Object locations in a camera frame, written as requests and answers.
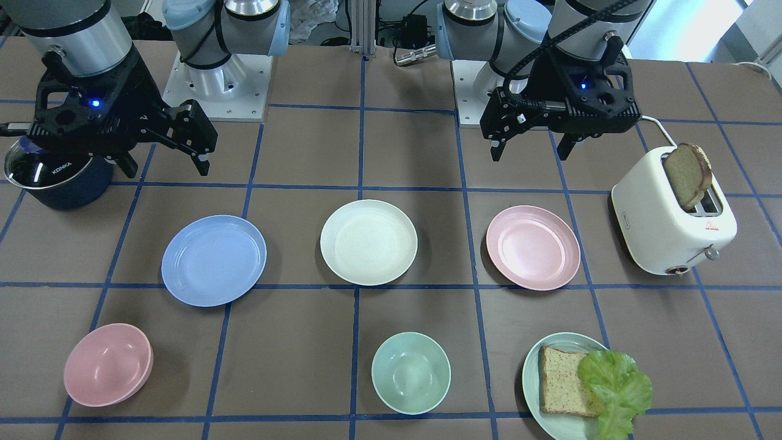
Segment blue plate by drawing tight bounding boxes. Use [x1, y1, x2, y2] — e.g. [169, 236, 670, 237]
[160, 214, 268, 307]

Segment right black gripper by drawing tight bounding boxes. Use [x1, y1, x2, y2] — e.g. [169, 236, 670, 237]
[27, 45, 218, 178]

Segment pink bowl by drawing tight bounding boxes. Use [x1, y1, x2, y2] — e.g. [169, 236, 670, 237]
[62, 323, 154, 408]

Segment bread slice on plate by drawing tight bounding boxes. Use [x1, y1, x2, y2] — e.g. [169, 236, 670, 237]
[539, 346, 604, 418]

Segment green plate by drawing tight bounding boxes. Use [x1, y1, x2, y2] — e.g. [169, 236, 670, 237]
[520, 332, 607, 439]

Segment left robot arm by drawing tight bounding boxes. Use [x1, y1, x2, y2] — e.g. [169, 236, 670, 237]
[435, 1, 651, 161]

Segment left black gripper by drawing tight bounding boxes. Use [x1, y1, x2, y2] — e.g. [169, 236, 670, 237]
[480, 37, 642, 162]

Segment blue saucepan with lid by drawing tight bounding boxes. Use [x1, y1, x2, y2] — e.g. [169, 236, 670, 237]
[3, 136, 114, 211]

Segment green bowl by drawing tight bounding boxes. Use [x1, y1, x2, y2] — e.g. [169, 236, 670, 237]
[371, 332, 451, 415]

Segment bread slice in toaster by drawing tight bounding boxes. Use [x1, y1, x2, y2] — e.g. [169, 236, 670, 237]
[662, 142, 713, 212]

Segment black power adapter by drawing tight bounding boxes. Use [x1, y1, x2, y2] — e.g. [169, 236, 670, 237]
[399, 13, 428, 48]

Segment white toaster power cable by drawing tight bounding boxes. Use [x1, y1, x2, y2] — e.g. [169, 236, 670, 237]
[638, 115, 679, 149]

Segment green lettuce leaf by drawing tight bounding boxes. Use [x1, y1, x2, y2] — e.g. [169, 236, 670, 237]
[577, 349, 653, 439]

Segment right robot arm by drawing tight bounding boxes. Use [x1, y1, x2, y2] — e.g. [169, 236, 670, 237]
[2, 1, 291, 178]

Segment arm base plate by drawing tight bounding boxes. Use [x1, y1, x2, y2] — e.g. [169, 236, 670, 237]
[162, 54, 276, 123]
[451, 59, 505, 129]

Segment white toaster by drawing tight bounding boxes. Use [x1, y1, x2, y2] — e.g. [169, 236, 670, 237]
[610, 145, 738, 275]

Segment pink plate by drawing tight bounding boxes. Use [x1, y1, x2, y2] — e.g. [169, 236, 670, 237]
[485, 205, 580, 292]

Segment cream white plate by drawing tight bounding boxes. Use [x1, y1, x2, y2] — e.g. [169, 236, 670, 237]
[320, 199, 418, 286]

